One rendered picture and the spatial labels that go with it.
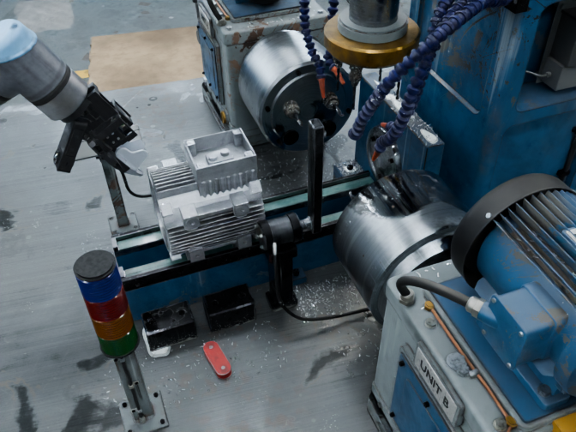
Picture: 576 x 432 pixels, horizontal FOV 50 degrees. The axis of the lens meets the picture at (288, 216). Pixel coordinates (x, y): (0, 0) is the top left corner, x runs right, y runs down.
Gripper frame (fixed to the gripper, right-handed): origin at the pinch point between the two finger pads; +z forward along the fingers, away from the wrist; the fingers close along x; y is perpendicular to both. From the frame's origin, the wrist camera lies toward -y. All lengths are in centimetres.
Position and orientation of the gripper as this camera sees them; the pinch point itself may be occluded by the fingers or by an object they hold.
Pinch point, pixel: (135, 172)
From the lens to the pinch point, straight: 129.7
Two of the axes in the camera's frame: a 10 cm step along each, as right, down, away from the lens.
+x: -3.5, -6.3, 6.9
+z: 4.8, 5.1, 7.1
